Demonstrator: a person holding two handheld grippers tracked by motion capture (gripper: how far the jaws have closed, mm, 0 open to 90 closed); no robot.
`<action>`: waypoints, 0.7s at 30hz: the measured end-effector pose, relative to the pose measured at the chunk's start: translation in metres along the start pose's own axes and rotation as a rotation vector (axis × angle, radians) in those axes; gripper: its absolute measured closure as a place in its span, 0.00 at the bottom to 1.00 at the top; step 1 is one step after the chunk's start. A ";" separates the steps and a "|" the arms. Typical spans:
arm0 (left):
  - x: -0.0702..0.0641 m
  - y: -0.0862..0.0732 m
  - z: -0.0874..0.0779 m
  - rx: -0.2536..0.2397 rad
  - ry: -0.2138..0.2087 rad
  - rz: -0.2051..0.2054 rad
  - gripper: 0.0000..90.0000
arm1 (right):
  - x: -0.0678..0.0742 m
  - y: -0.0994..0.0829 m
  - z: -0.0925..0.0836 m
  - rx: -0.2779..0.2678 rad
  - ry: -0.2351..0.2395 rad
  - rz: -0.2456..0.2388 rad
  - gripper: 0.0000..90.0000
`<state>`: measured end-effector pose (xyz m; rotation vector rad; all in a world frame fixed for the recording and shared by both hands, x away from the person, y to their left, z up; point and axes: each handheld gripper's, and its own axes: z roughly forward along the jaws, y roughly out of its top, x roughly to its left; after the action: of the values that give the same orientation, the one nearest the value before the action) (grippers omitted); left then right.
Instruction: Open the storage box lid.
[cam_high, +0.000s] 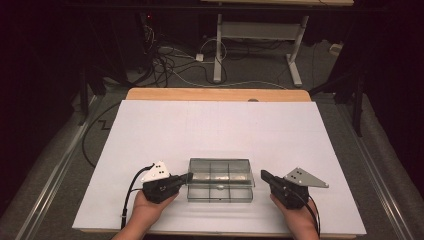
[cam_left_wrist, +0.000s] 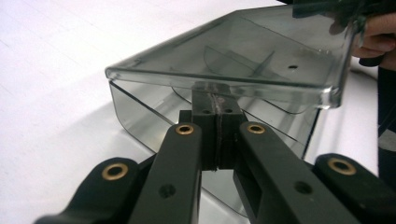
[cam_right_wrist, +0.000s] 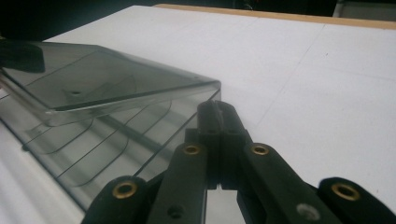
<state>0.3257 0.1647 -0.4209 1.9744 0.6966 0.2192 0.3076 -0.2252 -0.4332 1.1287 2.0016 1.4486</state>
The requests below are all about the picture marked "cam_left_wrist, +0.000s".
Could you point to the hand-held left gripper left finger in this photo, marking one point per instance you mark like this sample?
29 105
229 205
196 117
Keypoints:
202 133

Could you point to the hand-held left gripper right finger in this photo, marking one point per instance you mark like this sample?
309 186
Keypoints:
229 137

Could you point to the grey transparent compartment box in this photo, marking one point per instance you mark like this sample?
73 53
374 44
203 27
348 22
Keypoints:
243 53

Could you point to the white table cover sheet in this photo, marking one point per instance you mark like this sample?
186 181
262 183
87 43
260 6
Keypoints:
46 93

